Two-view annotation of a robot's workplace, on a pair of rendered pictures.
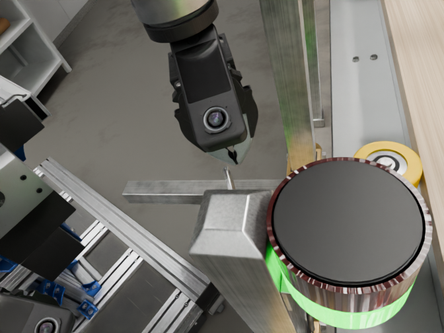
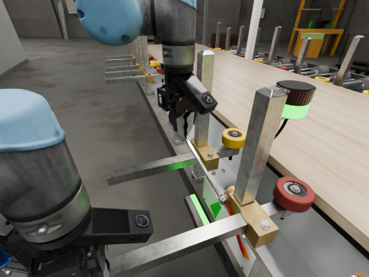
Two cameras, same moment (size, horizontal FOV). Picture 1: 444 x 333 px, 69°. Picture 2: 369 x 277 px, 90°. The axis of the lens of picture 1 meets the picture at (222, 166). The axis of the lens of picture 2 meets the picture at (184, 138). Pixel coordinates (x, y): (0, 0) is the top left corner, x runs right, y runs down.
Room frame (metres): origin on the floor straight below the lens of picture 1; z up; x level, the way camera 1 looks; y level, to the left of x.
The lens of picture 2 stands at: (0.00, 0.32, 1.23)
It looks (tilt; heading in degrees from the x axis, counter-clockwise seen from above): 34 degrees down; 311
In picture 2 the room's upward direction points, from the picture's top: straight up
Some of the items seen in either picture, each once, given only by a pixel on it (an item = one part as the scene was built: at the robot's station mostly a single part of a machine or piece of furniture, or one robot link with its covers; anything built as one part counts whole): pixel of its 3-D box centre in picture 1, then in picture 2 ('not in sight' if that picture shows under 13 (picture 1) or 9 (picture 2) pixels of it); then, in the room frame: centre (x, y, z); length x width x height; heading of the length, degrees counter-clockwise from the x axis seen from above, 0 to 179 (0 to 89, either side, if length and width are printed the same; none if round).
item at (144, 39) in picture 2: not in sight; (146, 66); (1.17, -0.61, 0.91); 0.04 x 0.04 x 0.48; 61
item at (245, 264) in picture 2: not in sight; (222, 220); (0.12, 0.01, 0.75); 0.26 x 0.01 x 0.10; 151
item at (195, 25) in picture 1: (199, 60); (177, 88); (0.32, -0.02, 1.08); 0.09 x 0.08 x 0.12; 171
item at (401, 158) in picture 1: (382, 187); (232, 146); (0.21, -0.19, 0.85); 0.08 x 0.08 x 0.11
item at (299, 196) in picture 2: not in sight; (288, 203); (0.00, -0.06, 0.85); 0.08 x 0.08 x 0.11
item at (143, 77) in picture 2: not in sight; (136, 78); (1.18, -0.51, 0.84); 0.44 x 0.03 x 0.04; 61
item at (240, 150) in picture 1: (237, 127); (183, 123); (0.31, -0.04, 0.97); 0.06 x 0.03 x 0.09; 171
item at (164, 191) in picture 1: (244, 193); (178, 162); (0.31, -0.02, 0.84); 0.44 x 0.03 x 0.04; 61
